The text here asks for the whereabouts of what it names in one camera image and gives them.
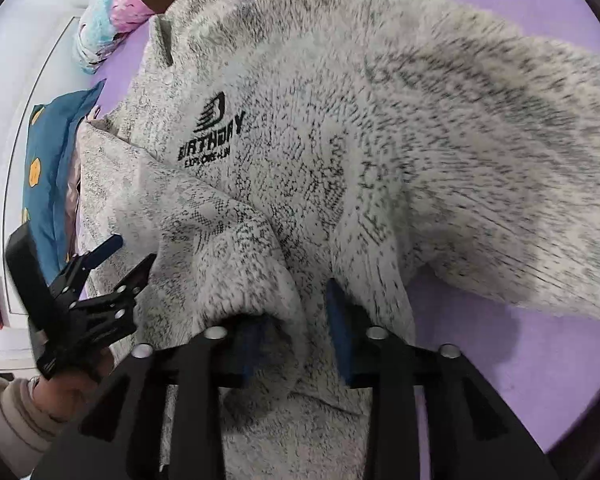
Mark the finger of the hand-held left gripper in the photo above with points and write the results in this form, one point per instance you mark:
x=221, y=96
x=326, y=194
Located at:
x=140, y=272
x=107, y=247

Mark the grey fleece sweater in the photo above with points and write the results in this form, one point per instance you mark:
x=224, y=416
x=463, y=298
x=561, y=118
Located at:
x=330, y=135

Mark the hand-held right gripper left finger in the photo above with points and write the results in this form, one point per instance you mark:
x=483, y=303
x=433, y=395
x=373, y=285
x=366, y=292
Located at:
x=250, y=355

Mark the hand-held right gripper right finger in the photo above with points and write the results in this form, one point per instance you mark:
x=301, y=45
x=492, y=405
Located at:
x=341, y=330

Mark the blue pillow with orange print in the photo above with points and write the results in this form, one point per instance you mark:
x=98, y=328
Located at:
x=50, y=160

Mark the person's left forearm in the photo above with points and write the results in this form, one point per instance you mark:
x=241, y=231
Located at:
x=10, y=425

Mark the person's left hand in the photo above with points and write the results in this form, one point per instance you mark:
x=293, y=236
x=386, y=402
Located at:
x=70, y=392

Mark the pink floral quilt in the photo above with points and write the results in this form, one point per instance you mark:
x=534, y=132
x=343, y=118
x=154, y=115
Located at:
x=105, y=20

